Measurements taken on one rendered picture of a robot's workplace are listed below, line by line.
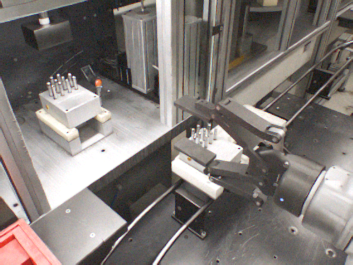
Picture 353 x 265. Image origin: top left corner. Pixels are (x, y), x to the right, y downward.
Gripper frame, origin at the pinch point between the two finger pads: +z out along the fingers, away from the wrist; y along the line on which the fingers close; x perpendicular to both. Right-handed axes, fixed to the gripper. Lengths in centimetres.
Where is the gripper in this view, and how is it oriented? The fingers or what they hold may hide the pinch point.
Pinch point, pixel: (191, 128)
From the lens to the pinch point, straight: 49.5
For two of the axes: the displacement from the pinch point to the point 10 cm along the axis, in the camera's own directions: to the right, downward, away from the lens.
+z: -7.5, -4.1, 5.3
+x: -6.6, 4.6, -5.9
